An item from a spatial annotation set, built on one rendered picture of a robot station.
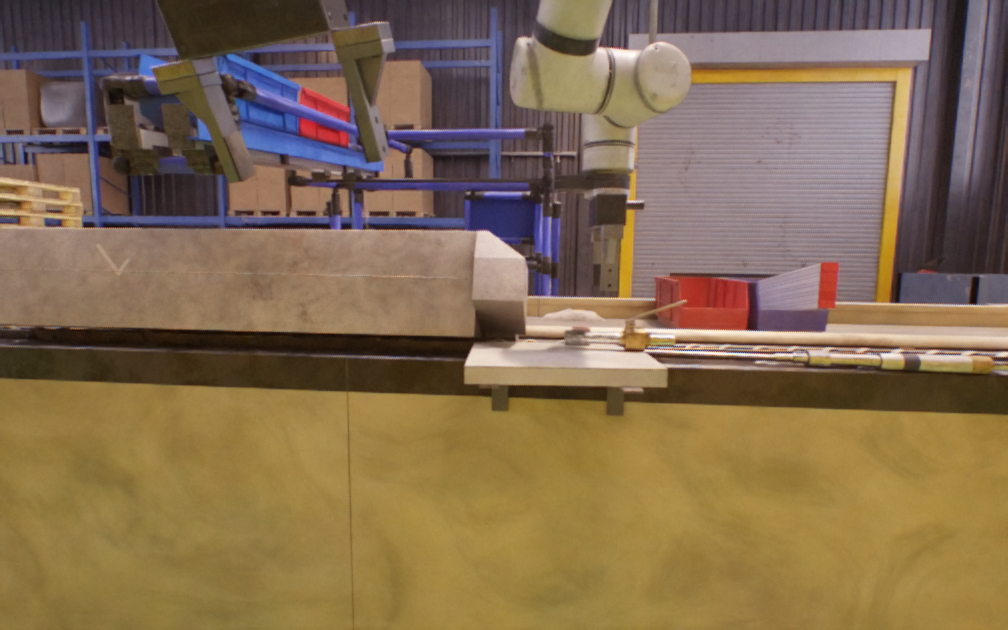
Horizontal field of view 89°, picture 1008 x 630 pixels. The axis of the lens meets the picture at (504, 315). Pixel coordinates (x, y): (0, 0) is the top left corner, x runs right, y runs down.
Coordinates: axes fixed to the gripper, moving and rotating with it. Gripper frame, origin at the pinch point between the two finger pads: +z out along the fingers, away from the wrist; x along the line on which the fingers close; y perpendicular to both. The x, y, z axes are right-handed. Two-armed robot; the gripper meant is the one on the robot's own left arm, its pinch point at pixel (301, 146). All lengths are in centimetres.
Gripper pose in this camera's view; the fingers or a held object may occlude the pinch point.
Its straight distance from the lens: 51.2
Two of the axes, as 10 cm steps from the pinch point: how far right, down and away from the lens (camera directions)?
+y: 1.1, -5.0, 8.6
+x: -9.8, 0.8, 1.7
